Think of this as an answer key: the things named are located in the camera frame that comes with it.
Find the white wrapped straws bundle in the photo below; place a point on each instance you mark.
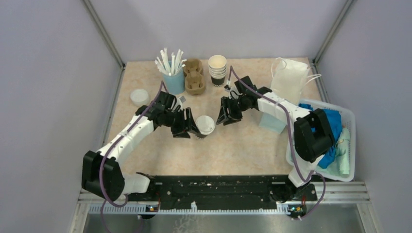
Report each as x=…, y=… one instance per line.
x=170, y=65

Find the white takeout paper bag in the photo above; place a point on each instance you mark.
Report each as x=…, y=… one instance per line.
x=289, y=78

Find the light green cloth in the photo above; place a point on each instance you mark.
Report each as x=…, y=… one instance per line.
x=342, y=154

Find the white plastic cup lid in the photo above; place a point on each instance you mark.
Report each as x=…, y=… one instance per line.
x=205, y=124

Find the stack of paper cups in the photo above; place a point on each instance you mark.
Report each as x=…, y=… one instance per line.
x=217, y=69

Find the blue cloth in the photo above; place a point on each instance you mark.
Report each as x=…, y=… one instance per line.
x=334, y=128

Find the brown cardboard cup carrier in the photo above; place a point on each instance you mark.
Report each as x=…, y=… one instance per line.
x=194, y=80

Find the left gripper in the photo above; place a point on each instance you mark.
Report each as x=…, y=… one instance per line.
x=181, y=130

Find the blue straw holder cup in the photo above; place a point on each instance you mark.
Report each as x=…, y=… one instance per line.
x=175, y=83

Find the stack of white lids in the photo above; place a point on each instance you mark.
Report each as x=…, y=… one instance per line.
x=140, y=97

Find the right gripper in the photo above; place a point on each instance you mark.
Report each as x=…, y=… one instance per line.
x=233, y=117

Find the black paper coffee cup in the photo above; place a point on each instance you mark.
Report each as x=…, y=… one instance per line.
x=201, y=134

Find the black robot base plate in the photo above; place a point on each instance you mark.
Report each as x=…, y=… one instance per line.
x=248, y=192

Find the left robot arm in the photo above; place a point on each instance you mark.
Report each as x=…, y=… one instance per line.
x=101, y=170

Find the white plastic basket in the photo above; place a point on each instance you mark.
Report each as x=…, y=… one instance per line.
x=348, y=122

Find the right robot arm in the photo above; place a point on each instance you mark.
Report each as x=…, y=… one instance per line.
x=266, y=101

